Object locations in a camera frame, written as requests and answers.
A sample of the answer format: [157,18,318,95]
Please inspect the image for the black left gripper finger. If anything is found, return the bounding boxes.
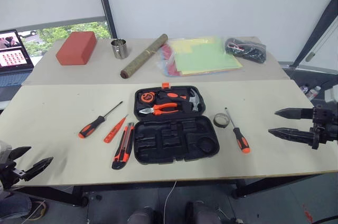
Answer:
[10,146,32,161]
[24,156,54,182]

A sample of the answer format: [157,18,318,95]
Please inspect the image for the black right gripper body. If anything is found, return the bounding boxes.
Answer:
[309,105,338,151]

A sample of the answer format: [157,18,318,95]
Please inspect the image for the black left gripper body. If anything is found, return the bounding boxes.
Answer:
[0,158,26,189]

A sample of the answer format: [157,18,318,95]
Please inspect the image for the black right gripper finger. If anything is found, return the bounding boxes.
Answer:
[274,107,315,121]
[268,127,316,147]

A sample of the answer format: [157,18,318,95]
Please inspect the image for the black plastic tool case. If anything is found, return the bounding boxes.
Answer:
[133,82,221,166]

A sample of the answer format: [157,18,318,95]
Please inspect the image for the small white bottle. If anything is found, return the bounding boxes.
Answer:
[308,86,322,101]

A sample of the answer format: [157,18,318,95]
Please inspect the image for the black orange screwdriver thin shaft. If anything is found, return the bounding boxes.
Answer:
[78,101,124,139]

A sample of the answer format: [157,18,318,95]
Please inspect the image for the dark tape roll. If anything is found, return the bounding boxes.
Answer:
[213,113,230,129]

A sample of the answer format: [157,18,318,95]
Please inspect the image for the orange voltage tester pen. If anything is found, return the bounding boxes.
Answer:
[103,114,129,144]

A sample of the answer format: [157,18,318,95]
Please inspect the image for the black orange utility knife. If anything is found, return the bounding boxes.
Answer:
[111,122,135,170]

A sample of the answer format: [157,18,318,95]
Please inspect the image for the dark diagonal beam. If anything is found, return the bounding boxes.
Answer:
[292,0,338,69]

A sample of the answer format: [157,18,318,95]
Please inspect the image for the claw hammer head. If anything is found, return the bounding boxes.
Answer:
[182,88,203,112]

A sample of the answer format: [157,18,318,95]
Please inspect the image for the bag of coloured paper sheets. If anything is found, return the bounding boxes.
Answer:
[157,36,245,78]

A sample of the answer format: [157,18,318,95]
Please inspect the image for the dark rounded shape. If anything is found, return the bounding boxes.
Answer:
[127,206,155,224]

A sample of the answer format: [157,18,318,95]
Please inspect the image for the red foam block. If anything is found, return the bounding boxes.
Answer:
[55,31,97,67]

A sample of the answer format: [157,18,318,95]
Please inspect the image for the orange black tape measure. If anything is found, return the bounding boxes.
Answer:
[139,91,155,102]

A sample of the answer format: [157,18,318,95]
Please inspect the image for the perforated metal cup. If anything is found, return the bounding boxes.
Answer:
[110,38,129,60]

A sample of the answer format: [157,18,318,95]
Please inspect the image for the rolled brown mat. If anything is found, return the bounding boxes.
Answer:
[120,33,169,79]

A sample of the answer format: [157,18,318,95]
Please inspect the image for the yellowish cable loop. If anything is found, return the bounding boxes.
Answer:
[25,199,48,221]

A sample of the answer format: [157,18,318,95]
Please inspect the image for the clear bag of black cables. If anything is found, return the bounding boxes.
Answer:
[224,37,267,64]

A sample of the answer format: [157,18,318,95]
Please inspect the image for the orange black tool handle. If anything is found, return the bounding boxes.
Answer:
[158,91,188,101]

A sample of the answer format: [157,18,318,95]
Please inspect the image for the orange handled pliers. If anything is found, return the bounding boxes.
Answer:
[138,102,180,116]

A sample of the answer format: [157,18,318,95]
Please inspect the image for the white cable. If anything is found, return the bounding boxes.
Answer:
[163,181,178,224]

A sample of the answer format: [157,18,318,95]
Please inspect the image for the black window frame post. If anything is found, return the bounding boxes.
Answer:
[93,0,118,40]

